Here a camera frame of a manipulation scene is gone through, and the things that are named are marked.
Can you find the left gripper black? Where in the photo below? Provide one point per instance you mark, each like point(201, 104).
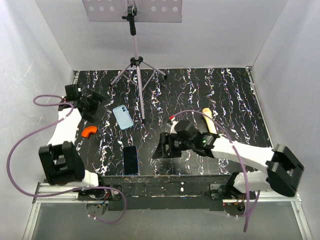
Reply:
point(96, 100)

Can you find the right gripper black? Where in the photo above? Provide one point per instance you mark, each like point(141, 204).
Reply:
point(165, 138)

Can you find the black phone without case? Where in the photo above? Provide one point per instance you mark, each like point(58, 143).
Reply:
point(130, 160)

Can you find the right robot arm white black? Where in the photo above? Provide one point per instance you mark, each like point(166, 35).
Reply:
point(276, 169)

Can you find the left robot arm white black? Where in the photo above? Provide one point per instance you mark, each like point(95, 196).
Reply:
point(60, 160)

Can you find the orange curved piece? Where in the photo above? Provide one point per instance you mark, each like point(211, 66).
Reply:
point(89, 131)

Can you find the cream toy microphone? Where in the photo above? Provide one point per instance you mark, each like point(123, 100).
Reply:
point(207, 117)

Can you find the music stand with tripod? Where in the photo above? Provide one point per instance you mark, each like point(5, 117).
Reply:
point(133, 11)

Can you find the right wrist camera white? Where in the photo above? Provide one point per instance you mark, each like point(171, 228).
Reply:
point(172, 122)

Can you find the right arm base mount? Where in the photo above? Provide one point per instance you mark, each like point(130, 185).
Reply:
point(224, 192)

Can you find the aluminium front rail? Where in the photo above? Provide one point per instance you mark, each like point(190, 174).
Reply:
point(73, 197)

